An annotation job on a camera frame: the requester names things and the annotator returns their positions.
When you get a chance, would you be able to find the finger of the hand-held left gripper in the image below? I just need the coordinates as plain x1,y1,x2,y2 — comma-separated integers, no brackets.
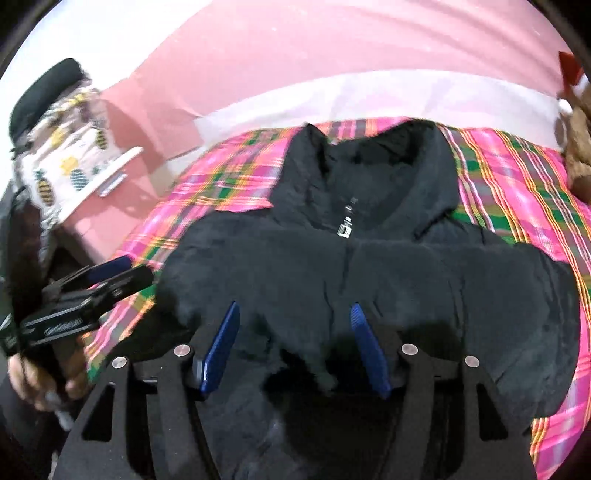
92,265,155,301
44,255,132,296

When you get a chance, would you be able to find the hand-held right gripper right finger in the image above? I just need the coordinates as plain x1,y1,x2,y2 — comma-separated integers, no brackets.
349,302,539,480

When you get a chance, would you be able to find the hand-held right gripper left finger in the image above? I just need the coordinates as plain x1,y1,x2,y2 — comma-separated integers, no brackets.
55,301,241,480

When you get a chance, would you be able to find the black puffer jacket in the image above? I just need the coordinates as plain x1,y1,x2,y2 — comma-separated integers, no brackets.
152,121,583,480

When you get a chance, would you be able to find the person's left hand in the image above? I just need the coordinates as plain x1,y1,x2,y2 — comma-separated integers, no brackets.
9,332,93,411

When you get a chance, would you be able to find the white flat card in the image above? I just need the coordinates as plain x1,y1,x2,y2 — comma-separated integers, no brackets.
99,147,145,197

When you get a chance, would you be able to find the pineapple print cloth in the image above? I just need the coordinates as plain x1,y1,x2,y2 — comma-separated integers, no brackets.
11,88,127,227

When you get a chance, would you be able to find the black cap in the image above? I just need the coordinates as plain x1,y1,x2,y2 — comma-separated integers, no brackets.
9,58,84,144

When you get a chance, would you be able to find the pink green plaid blanket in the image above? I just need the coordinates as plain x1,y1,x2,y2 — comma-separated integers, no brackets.
81,117,591,467

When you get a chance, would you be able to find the white bed surround panel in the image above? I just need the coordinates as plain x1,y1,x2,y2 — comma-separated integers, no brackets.
194,69,568,148

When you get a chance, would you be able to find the brown teddy bear santa hat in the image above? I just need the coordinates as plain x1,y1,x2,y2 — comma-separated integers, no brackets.
554,51,591,191

